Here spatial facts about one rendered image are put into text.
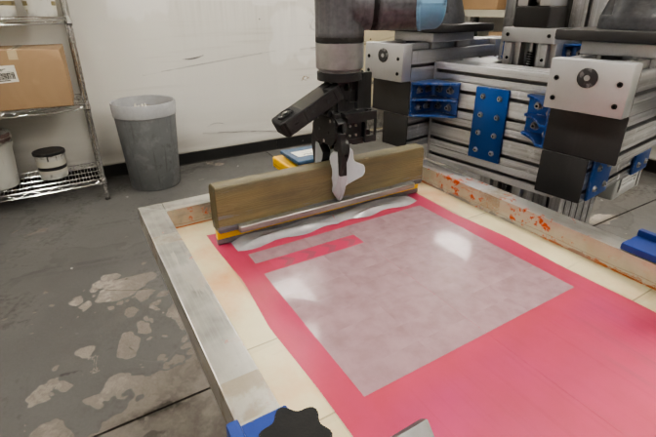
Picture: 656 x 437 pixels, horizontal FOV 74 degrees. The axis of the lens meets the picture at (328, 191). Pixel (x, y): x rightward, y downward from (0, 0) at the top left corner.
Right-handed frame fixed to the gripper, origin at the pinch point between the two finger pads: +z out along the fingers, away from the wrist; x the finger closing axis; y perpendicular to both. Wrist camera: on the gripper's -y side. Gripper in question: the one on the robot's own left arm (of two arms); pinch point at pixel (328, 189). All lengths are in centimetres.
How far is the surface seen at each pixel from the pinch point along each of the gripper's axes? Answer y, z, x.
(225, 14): 91, -24, 320
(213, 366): -29.2, 1.2, -27.8
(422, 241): 7.7, 4.9, -15.8
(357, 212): 4.6, 4.5, -2.3
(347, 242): -2.6, 4.9, -9.9
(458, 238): 13.3, 5.0, -18.0
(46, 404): -65, 100, 88
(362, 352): -14.2, 4.8, -30.5
